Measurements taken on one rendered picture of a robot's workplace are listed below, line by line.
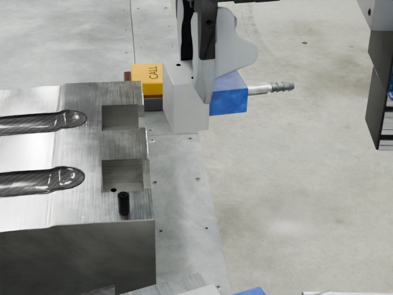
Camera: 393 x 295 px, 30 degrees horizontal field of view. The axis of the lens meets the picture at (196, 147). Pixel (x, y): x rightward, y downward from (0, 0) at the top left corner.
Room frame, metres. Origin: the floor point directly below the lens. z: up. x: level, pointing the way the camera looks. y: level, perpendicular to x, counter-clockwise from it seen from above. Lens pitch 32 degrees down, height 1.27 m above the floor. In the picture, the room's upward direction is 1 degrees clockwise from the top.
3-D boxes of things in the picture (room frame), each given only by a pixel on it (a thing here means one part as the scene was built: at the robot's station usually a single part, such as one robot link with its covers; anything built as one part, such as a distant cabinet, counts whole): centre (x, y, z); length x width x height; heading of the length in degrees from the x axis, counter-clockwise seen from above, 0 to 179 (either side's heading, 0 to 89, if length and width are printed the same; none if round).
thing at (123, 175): (0.56, 0.06, 0.87); 0.05 x 0.05 x 0.04; 7
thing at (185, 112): (0.65, -0.03, 0.93); 0.13 x 0.05 x 0.05; 104
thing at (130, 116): (0.67, 0.08, 0.87); 0.05 x 0.05 x 0.04; 7
